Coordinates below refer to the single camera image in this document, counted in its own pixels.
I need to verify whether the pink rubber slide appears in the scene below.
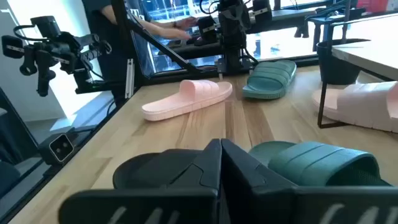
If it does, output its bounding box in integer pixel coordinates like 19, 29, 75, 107
312, 81, 398, 134
141, 79, 233, 122

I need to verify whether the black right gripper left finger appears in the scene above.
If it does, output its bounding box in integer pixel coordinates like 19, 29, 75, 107
58, 138, 223, 224

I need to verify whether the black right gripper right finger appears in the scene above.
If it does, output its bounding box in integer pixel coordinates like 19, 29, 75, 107
221, 138, 398, 224

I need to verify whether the black depth camera box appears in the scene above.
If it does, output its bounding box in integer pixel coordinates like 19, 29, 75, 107
39, 132, 75, 166

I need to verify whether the wooden shelf with black frame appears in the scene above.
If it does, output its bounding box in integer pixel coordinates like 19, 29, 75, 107
317, 12, 398, 129

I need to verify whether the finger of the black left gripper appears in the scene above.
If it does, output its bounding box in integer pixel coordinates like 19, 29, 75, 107
219, 9, 234, 47
233, 9, 250, 47

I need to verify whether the person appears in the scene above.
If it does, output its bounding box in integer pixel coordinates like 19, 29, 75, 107
81, 0, 200, 106

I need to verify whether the green rubber slide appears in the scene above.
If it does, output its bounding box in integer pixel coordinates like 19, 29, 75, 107
248, 141, 392, 187
242, 60, 297, 100

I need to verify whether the dark background table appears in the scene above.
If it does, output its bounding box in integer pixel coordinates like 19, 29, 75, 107
248, 0, 368, 52

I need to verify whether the black plant pot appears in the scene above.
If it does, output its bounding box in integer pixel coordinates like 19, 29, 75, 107
316, 38, 371, 85

